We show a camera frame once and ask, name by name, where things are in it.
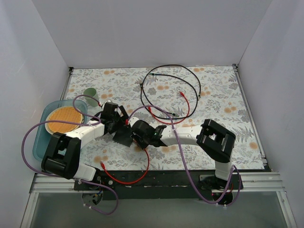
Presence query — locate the black network switch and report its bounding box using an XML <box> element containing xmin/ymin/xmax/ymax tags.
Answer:
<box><xmin>113</xmin><ymin>125</ymin><xmax>133</xmax><ymax>147</ymax></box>

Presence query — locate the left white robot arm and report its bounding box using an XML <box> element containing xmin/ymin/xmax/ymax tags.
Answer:
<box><xmin>41</xmin><ymin>102</ymin><xmax>129</xmax><ymax>190</ymax></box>

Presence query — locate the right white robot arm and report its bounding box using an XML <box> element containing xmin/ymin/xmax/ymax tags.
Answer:
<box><xmin>128</xmin><ymin>117</ymin><xmax>236</xmax><ymax>189</ymax></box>

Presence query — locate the green plastic cup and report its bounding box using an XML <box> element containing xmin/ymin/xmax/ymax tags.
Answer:
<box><xmin>83</xmin><ymin>87</ymin><xmax>99</xmax><ymax>107</ymax></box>

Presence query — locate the orange woven plate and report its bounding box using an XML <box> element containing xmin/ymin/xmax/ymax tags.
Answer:
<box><xmin>45</xmin><ymin>106</ymin><xmax>84</xmax><ymax>134</ymax></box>

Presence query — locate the floral tablecloth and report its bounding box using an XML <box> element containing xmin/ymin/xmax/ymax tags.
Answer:
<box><xmin>66</xmin><ymin>66</ymin><xmax>264</xmax><ymax>171</ymax></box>

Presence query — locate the teal plastic tray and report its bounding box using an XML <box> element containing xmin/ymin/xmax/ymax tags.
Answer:
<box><xmin>33</xmin><ymin>99</ymin><xmax>87</xmax><ymax>161</ymax></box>

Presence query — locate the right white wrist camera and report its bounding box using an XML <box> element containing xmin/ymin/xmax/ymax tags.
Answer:
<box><xmin>125</xmin><ymin>117</ymin><xmax>139</xmax><ymax>127</ymax></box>

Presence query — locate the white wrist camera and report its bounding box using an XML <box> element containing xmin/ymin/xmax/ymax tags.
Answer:
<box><xmin>125</xmin><ymin>117</ymin><xmax>139</xmax><ymax>127</ymax></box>
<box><xmin>99</xmin><ymin>100</ymin><xmax>113</xmax><ymax>108</ymax></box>

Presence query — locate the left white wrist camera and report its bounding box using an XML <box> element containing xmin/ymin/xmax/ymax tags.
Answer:
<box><xmin>99</xmin><ymin>100</ymin><xmax>113</xmax><ymax>108</ymax></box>

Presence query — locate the black cable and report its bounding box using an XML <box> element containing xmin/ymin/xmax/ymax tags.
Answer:
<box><xmin>139</xmin><ymin>64</ymin><xmax>202</xmax><ymax>119</ymax></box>

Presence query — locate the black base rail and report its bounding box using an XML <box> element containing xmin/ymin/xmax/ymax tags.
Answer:
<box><xmin>73</xmin><ymin>169</ymin><xmax>243</xmax><ymax>207</ymax></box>

